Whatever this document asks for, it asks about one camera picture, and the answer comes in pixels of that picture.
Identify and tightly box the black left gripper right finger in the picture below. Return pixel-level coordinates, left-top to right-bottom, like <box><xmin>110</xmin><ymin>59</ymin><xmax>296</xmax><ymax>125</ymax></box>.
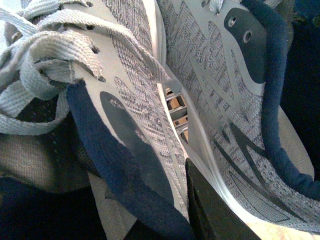
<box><xmin>185</xmin><ymin>158</ymin><xmax>259</xmax><ymax>240</ymax></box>

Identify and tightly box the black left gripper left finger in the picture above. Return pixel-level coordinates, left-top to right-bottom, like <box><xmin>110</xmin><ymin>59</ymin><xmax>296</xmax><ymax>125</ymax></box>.
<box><xmin>124</xmin><ymin>220</ymin><xmax>160</xmax><ymax>240</ymax></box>

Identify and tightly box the grey sneaker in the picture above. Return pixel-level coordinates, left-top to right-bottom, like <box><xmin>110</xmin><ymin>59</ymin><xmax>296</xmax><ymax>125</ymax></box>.
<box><xmin>0</xmin><ymin>0</ymin><xmax>194</xmax><ymax>240</ymax></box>
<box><xmin>158</xmin><ymin>0</ymin><xmax>320</xmax><ymax>234</ymax></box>

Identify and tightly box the black metal shoe rack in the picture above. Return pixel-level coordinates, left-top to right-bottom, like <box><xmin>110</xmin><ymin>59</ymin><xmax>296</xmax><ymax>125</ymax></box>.
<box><xmin>164</xmin><ymin>88</ymin><xmax>189</xmax><ymax>143</ymax></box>

